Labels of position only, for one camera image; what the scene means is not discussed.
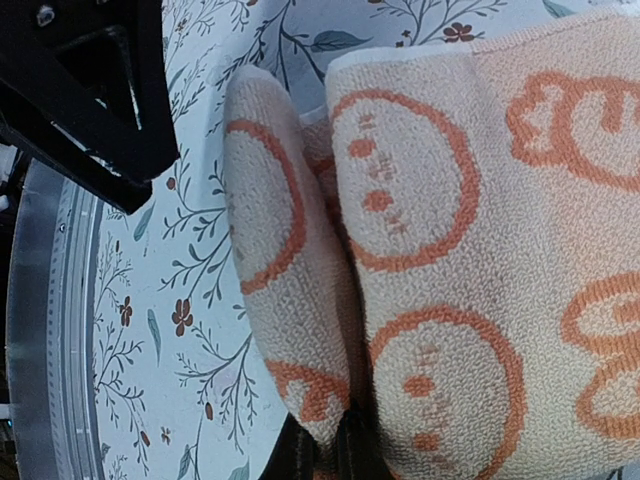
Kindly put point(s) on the orange patterned towel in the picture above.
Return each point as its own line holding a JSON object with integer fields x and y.
{"x": 453, "y": 242}

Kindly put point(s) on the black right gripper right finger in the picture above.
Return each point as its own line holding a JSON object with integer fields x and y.
{"x": 358, "y": 453}

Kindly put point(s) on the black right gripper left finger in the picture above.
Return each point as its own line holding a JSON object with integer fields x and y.
{"x": 292, "y": 457}

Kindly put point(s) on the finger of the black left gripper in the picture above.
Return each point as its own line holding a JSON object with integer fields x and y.
{"x": 84, "y": 91}

